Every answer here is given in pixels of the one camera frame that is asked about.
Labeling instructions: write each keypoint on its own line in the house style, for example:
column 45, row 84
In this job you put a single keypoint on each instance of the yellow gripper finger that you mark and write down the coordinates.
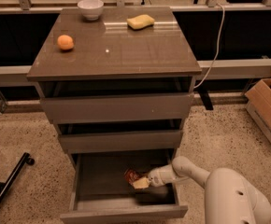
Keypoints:
column 141, row 183

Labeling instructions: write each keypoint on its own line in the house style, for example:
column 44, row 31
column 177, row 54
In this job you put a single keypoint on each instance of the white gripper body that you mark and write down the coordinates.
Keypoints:
column 158, row 177

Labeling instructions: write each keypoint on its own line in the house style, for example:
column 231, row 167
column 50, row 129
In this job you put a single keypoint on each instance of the red coke can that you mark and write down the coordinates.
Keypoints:
column 131, row 176

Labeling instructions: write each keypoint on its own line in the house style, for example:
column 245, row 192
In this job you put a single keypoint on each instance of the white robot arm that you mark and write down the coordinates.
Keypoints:
column 229, row 197

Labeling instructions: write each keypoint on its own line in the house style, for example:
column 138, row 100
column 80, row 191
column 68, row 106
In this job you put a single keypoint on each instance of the grey middle drawer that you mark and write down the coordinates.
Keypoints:
column 110, row 142

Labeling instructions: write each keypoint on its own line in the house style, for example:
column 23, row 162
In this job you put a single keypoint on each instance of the grey open bottom drawer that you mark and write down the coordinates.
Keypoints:
column 101, row 195

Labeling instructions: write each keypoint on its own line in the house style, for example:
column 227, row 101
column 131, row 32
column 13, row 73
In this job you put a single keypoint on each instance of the grey top drawer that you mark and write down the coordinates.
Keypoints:
column 117, row 108

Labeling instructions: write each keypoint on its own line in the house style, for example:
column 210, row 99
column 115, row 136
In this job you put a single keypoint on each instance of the grey drawer cabinet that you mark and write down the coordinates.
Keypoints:
column 109, row 58

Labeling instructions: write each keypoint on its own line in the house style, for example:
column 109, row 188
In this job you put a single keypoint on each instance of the cardboard box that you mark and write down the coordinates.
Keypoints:
column 259, row 105

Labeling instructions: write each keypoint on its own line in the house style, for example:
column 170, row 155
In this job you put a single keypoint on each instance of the black chair leg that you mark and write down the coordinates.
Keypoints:
column 7, row 184

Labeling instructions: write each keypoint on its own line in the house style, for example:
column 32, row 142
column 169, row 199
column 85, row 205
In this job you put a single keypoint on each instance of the yellow sponge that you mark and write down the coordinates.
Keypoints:
column 140, row 22

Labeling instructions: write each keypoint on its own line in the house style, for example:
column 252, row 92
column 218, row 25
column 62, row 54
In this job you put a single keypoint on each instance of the orange fruit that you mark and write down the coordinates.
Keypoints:
column 65, row 42

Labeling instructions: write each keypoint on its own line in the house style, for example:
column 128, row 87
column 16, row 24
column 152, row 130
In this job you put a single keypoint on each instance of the white ceramic bowl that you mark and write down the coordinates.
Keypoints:
column 91, row 9

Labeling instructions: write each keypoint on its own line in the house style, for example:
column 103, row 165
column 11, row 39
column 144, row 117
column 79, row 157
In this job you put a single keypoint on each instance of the grey metal rail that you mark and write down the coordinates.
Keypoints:
column 15, row 76

